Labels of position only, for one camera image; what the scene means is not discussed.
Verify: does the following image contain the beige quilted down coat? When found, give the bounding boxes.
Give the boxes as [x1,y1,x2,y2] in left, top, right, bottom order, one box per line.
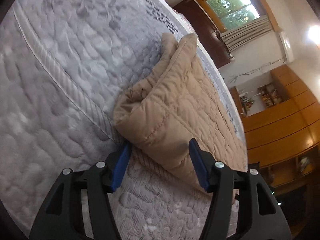
[113,33,247,199]

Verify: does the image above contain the orange wooden wardrobe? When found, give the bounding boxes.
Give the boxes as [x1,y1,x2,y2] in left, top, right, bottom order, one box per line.
[241,65,319,195]

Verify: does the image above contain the wooden desk with clutter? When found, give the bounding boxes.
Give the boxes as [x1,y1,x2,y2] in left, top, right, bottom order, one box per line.
[229,87,254,119]

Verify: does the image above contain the grey floral quilted bedspread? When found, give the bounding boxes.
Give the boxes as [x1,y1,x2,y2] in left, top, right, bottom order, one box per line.
[0,0,247,240]

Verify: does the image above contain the striped rear curtain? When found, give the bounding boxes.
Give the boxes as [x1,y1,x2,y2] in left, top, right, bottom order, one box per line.
[220,15,273,53]

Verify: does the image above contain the dark wooden headboard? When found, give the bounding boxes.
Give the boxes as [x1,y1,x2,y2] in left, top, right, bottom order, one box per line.
[173,0,231,68]

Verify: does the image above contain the wall shelf with items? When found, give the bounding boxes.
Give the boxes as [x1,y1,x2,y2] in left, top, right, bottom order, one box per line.
[258,83,284,108]

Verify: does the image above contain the hanging wall cables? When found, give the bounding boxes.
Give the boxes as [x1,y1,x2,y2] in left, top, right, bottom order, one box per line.
[228,57,286,83]

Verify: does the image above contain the rear window with wooden frame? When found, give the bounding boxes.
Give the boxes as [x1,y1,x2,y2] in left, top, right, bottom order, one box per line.
[195,0,280,33]

